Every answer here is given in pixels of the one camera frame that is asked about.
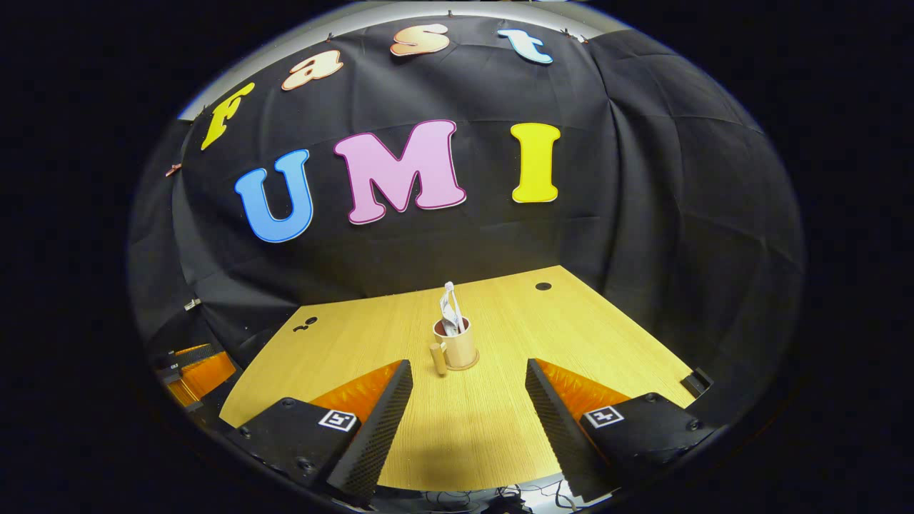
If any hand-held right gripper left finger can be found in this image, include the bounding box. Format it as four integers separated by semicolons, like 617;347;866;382
227;359;414;506

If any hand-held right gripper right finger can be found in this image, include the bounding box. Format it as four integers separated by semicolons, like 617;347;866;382
525;358;716;504

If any wooden desktop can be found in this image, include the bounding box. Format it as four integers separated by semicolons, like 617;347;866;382
219;266;697;493

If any white toothpaste tube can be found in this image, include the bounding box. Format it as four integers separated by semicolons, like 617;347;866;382
439;286;463;336

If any beige cup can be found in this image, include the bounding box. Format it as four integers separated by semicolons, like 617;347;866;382
429;316;480;376

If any black backdrop cloth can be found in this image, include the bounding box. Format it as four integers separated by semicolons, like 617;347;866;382
129;14;808;429

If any tangle of black cables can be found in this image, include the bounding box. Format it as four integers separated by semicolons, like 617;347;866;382
421;484;576;514

